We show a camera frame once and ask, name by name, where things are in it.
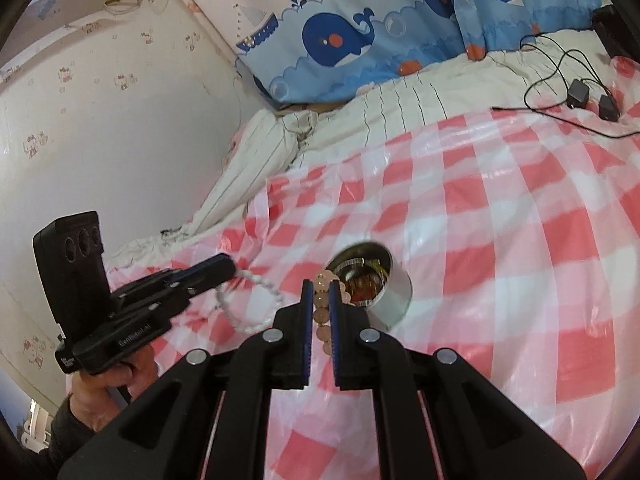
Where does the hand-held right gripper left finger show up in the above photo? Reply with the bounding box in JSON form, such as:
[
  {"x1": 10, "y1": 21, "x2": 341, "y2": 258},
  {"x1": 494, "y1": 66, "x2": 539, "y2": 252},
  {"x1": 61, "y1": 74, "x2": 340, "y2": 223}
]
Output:
[{"x1": 57, "y1": 279, "x2": 316, "y2": 480}]

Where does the round metal tin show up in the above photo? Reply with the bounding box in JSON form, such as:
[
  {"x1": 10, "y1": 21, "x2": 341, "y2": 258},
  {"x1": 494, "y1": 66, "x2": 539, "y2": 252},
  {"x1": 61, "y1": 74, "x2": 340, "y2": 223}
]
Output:
[{"x1": 324, "y1": 241, "x2": 414, "y2": 332}]

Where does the black cable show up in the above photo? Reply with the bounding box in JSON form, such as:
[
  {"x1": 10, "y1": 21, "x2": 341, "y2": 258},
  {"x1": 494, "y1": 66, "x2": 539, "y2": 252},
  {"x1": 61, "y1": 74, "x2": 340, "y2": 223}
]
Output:
[{"x1": 491, "y1": 34, "x2": 640, "y2": 139}]

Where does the black power adapter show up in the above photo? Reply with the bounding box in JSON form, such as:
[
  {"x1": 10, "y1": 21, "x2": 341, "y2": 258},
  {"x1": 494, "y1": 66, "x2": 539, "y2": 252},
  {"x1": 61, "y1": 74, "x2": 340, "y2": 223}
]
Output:
[
  {"x1": 598, "y1": 94, "x2": 622, "y2": 122},
  {"x1": 566, "y1": 80, "x2": 592, "y2": 109}
]

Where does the dark bed frame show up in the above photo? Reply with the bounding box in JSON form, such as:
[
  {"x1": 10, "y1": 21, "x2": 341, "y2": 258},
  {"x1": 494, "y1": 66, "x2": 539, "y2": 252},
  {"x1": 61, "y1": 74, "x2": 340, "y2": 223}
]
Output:
[{"x1": 592, "y1": 4, "x2": 633, "y2": 61}]

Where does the white striped bedding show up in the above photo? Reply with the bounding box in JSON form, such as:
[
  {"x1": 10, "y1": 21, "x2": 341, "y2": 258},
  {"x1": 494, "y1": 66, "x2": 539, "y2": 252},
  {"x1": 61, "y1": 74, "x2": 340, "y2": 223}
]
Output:
[{"x1": 107, "y1": 29, "x2": 632, "y2": 272}]

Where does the person's left hand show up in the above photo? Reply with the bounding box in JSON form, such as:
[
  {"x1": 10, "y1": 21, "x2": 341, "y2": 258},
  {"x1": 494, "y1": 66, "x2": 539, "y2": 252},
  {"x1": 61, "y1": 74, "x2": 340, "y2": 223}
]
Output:
[{"x1": 66, "y1": 344, "x2": 161, "y2": 434}]

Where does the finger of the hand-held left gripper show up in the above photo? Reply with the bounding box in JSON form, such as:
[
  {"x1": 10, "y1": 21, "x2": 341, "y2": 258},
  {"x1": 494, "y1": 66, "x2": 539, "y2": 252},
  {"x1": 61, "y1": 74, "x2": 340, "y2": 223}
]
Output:
[
  {"x1": 112, "y1": 253, "x2": 236, "y2": 297},
  {"x1": 117, "y1": 266, "x2": 236, "y2": 317}
]

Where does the red white checkered plastic sheet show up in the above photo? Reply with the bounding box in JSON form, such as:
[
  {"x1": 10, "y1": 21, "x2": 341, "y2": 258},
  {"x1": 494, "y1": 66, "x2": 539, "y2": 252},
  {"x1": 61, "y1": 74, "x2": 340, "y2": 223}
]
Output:
[{"x1": 165, "y1": 57, "x2": 640, "y2": 480}]

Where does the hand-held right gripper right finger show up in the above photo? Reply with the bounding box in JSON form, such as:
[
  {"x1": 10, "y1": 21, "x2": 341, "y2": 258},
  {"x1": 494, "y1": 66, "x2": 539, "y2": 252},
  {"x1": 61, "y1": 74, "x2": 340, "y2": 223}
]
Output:
[{"x1": 331, "y1": 281, "x2": 586, "y2": 480}]

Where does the pink bead bracelet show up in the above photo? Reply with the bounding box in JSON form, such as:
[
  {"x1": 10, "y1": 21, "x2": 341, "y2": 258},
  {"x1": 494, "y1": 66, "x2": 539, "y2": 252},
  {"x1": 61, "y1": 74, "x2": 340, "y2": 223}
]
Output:
[{"x1": 311, "y1": 268, "x2": 347, "y2": 362}]

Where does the blue whale print curtain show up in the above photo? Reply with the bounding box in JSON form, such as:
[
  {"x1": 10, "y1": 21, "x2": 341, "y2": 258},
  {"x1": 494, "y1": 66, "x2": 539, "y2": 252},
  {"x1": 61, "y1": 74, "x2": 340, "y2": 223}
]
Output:
[{"x1": 150, "y1": 0, "x2": 610, "y2": 106}]

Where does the white bead bracelet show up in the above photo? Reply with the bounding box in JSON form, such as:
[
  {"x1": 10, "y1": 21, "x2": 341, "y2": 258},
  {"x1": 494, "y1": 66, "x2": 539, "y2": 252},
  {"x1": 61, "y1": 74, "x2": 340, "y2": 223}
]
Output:
[{"x1": 214, "y1": 266, "x2": 287, "y2": 334}]

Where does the person's left forearm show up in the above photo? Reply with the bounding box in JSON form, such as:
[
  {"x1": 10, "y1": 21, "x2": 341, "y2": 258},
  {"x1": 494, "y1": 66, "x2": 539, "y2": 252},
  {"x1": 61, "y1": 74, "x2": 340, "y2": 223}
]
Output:
[{"x1": 20, "y1": 392, "x2": 98, "y2": 480}]

